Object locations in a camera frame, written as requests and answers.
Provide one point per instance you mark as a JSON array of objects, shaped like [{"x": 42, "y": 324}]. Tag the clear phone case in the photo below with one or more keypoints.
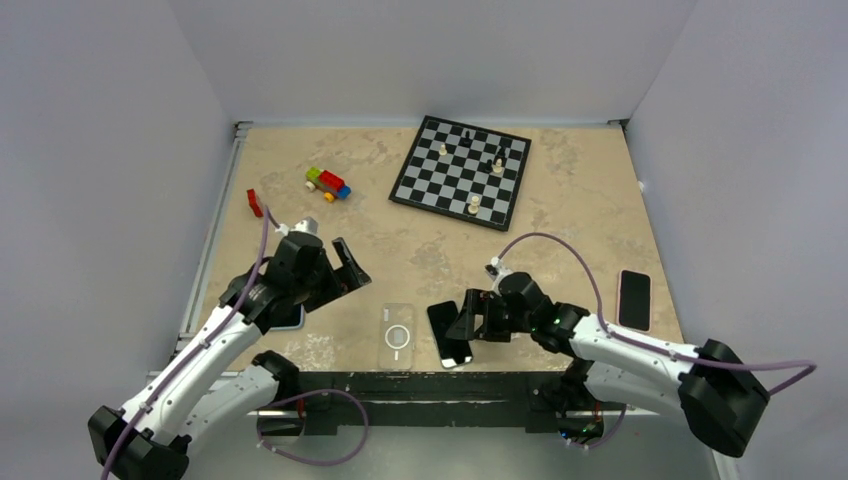
[{"x": 396, "y": 339}]

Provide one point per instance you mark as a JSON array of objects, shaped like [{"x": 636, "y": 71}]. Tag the phone in pink case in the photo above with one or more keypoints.
[{"x": 634, "y": 306}]

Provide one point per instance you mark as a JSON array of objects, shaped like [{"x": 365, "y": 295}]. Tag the white chess pawn front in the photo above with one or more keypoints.
[{"x": 474, "y": 205}]

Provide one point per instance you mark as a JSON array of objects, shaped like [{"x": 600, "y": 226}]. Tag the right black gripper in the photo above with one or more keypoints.
[{"x": 479, "y": 301}]

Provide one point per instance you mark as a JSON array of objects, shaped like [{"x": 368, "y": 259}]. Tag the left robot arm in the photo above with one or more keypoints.
[{"x": 152, "y": 435}]

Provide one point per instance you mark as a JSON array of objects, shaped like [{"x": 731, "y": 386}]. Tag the black phone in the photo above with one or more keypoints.
[{"x": 452, "y": 353}]

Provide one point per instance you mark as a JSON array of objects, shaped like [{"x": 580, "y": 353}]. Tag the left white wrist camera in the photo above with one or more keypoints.
[{"x": 308, "y": 226}]

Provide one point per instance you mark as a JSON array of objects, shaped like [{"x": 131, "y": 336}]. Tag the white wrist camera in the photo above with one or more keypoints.
[
  {"x": 496, "y": 272},
  {"x": 308, "y": 226}
]

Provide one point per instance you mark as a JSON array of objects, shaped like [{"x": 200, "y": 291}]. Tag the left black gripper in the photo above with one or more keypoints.
[{"x": 349, "y": 271}]

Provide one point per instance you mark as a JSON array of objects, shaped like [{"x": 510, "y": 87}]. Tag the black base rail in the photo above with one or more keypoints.
[{"x": 537, "y": 402}]

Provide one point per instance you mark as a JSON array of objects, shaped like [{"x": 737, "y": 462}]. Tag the red toy brick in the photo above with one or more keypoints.
[{"x": 255, "y": 203}]

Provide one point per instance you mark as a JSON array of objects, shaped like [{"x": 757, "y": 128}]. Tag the colourful toy brick car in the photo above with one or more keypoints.
[{"x": 329, "y": 184}]

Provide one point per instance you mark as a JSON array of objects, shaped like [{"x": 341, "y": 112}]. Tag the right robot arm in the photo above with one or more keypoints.
[{"x": 708, "y": 387}]

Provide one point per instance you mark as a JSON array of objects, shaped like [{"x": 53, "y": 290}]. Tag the black chess piece right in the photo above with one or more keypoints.
[{"x": 499, "y": 154}]

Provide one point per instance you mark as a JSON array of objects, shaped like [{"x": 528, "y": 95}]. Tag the black grey chessboard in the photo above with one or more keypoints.
[{"x": 444, "y": 184}]

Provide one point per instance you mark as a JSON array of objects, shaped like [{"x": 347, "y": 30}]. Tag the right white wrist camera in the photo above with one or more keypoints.
[{"x": 496, "y": 272}]

